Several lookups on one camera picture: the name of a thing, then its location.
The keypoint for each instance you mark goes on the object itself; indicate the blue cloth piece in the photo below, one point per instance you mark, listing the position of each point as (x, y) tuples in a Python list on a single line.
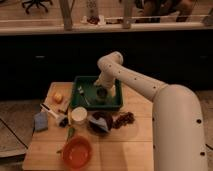
[(98, 127)]

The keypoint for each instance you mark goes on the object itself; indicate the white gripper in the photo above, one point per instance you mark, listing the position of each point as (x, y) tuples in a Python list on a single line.
[(106, 89)]

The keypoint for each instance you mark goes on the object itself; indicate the dark red bowl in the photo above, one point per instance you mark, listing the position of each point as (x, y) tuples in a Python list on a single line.
[(101, 118)]

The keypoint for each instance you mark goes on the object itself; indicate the blue sponge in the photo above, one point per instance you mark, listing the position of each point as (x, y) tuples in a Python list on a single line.
[(40, 121)]

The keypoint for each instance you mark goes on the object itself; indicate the orange plastic bowl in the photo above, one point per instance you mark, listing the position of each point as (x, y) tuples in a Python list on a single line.
[(76, 153)]

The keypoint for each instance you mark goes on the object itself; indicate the green plastic tray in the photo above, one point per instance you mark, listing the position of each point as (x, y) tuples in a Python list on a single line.
[(87, 83)]

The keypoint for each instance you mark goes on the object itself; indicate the dark cup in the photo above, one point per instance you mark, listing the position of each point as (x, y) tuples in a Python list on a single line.
[(101, 94)]

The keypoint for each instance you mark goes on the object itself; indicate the metal utensil in tray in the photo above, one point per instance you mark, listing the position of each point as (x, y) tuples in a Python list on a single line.
[(81, 92)]

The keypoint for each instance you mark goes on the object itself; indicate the black office chair base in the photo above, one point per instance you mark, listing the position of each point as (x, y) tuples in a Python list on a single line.
[(29, 3)]

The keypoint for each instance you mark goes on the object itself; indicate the white handled brush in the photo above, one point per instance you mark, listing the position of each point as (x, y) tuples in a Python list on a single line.
[(61, 119)]

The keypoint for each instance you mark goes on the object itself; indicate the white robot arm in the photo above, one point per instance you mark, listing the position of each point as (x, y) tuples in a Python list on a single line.
[(178, 128)]

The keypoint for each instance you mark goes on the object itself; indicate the white cup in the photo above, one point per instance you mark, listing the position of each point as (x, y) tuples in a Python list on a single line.
[(79, 115)]

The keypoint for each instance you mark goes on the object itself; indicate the brown dried grapes bunch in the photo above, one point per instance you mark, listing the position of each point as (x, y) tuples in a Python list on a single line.
[(124, 119)]

